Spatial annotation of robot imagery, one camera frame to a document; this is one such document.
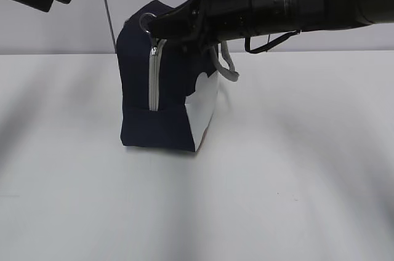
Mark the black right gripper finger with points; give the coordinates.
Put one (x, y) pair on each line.
(178, 23)

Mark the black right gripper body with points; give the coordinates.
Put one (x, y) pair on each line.
(262, 24)

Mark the navy and white lunch bag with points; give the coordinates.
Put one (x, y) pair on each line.
(169, 95)

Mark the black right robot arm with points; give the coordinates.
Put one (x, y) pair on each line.
(316, 15)

